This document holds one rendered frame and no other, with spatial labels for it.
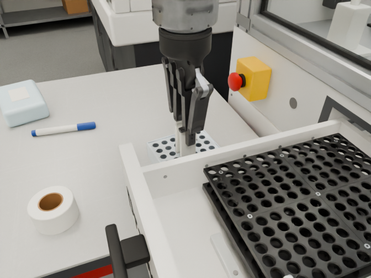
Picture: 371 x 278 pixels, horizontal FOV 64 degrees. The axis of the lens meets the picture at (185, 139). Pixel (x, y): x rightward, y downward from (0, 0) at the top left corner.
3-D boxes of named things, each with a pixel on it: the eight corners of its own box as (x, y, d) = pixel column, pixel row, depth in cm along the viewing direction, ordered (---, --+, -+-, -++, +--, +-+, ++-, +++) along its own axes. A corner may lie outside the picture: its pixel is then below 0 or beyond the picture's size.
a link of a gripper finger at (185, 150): (194, 122, 52) (196, 124, 52) (194, 153, 56) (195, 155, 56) (179, 127, 51) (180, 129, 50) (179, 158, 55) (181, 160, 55)
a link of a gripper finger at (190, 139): (192, 117, 50) (201, 126, 48) (192, 140, 53) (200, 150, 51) (184, 119, 50) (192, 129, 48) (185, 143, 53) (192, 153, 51)
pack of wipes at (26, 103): (51, 117, 73) (46, 101, 70) (9, 129, 69) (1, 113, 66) (37, 91, 83) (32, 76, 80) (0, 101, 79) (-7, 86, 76)
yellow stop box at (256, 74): (246, 103, 63) (250, 72, 59) (230, 87, 68) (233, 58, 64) (266, 99, 64) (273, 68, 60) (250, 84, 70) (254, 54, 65)
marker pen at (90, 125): (32, 138, 67) (30, 132, 66) (33, 134, 68) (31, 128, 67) (96, 129, 69) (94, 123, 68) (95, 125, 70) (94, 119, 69)
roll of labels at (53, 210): (38, 242, 46) (30, 227, 44) (31, 210, 51) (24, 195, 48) (84, 223, 49) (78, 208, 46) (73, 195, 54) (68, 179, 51)
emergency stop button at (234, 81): (233, 95, 63) (236, 78, 60) (225, 86, 66) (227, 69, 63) (246, 92, 63) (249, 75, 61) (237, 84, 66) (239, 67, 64)
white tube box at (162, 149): (164, 182, 56) (163, 168, 54) (147, 156, 62) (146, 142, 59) (220, 162, 60) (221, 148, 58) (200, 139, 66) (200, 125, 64)
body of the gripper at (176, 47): (148, 19, 43) (153, 78, 49) (174, 38, 37) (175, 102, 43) (194, 12, 46) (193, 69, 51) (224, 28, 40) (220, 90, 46)
